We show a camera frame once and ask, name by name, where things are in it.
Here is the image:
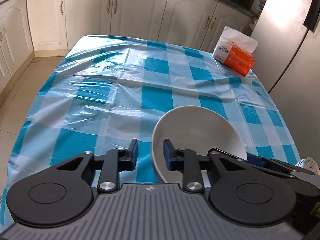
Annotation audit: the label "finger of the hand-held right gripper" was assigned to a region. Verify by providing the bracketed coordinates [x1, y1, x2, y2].
[247, 155, 320, 180]

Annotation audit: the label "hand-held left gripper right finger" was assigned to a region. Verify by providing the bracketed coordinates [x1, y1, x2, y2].
[163, 139, 250, 194]

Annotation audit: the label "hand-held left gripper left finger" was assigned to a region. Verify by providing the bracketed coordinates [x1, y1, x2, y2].
[56, 139, 139, 194]

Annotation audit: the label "blue floral bowl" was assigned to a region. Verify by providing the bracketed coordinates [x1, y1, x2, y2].
[296, 157, 320, 176]

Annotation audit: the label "white bowl with pink pattern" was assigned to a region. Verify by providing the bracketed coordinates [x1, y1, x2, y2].
[151, 106, 248, 184]

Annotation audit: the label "blue checkered plastic tablecloth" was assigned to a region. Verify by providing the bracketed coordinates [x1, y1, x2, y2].
[0, 35, 302, 230]

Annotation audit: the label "orange and white tissue pack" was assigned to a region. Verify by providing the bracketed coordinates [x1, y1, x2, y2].
[212, 26, 258, 77]

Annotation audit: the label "cream base cabinets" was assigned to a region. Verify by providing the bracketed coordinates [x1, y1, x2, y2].
[0, 0, 253, 80]

